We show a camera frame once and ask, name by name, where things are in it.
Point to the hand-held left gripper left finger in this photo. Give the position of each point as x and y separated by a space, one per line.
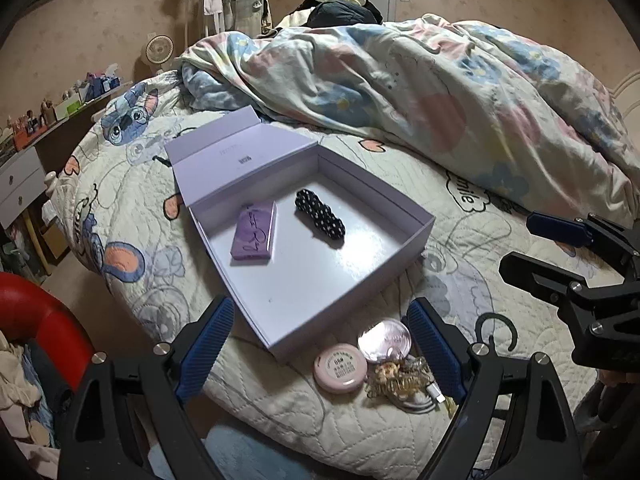
210 345

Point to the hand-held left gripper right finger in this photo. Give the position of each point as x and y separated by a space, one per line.
430 345

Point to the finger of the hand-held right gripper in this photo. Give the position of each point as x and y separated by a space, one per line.
540 272
555 225

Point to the lavender cardboard box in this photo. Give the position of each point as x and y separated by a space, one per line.
310 265

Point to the clear pink round compact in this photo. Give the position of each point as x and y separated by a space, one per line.
385 340

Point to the pink labelled round compact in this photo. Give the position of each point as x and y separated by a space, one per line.
340 367

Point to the light blue rug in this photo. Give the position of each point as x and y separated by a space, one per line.
250 455

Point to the purple rectangular case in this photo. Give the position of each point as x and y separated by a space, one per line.
252 235

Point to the cream headboard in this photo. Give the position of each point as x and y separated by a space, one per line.
627 87

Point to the black polka-dot scrunchie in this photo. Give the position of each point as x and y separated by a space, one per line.
320 215

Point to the red rounded chair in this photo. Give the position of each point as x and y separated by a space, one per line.
40 310

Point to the pile of pale clothes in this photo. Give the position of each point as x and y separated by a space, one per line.
20 400

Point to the floral pastel duvet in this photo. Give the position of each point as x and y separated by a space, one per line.
400 100

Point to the blue cartoon plush pillow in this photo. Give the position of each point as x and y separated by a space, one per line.
127 115

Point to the white drawer unit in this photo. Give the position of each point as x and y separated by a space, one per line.
20 185

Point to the wooden desk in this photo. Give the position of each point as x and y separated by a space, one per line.
55 140

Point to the row of desk trinkets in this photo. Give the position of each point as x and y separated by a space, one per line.
35 122

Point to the white desk fan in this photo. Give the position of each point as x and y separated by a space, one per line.
157 50

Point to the dark clothes pile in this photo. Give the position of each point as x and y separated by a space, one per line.
340 12

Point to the white clothes rack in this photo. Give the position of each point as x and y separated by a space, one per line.
189 15

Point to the grey green hanging bag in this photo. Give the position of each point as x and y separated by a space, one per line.
250 7

